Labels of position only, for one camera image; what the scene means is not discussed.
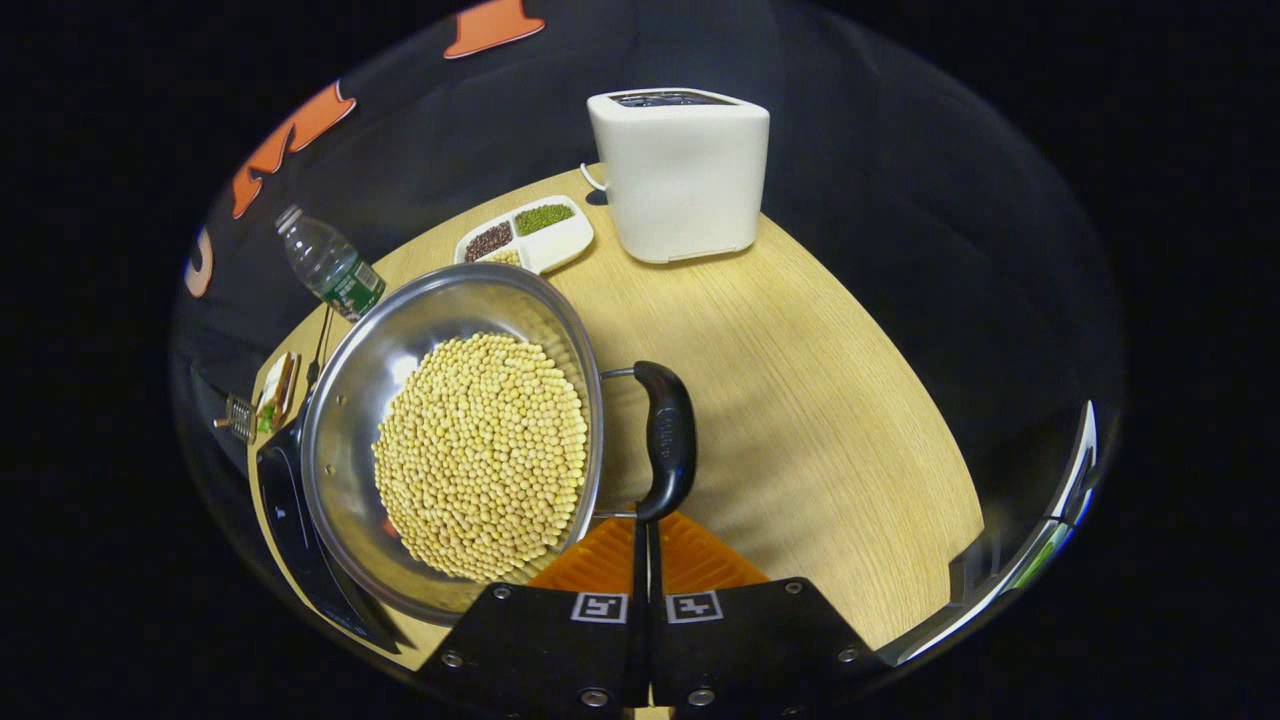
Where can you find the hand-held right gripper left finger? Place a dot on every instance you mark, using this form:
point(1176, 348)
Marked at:
point(540, 640)

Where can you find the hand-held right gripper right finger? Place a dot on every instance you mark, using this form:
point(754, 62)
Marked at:
point(760, 640)

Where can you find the black induction cooktop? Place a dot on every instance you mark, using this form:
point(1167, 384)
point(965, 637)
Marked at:
point(300, 540)

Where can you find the pile of soybeans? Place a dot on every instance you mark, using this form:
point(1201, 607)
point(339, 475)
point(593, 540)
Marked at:
point(480, 460)

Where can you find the sandwich with lettuce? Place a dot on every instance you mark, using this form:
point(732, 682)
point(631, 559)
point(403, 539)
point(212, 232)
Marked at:
point(276, 392)

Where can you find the white divided dish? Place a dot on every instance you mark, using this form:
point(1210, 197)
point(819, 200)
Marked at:
point(562, 246)

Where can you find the pile of red beans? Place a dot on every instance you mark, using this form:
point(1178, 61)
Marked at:
point(489, 241)

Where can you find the pile of green mung beans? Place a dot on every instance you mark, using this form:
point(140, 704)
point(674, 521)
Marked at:
point(544, 219)

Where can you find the clear plastic water bottle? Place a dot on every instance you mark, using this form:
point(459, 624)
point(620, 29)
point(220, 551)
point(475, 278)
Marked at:
point(330, 262)

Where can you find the white toaster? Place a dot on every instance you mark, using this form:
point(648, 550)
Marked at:
point(680, 180)

